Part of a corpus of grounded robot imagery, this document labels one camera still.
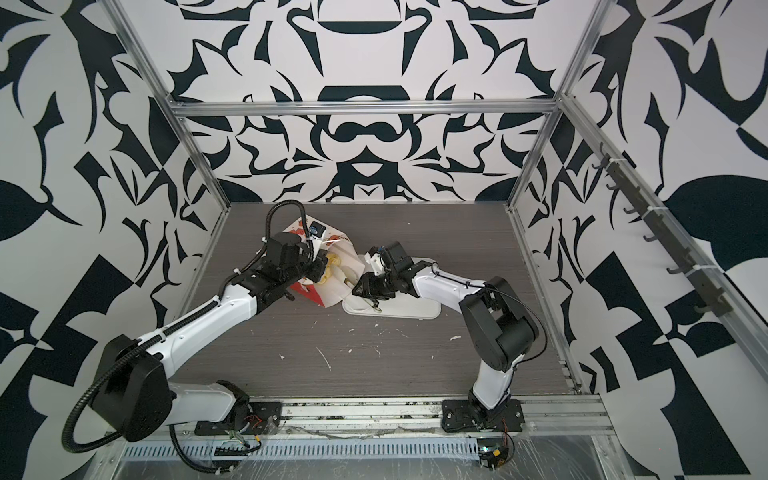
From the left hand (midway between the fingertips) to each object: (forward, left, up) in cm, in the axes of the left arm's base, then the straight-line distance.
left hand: (325, 245), depth 83 cm
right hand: (-8, -8, -12) cm, 16 cm away
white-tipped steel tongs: (-13, -13, -10) cm, 21 cm away
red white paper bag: (+5, -3, -17) cm, 18 cm away
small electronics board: (-46, -40, -21) cm, 65 cm away
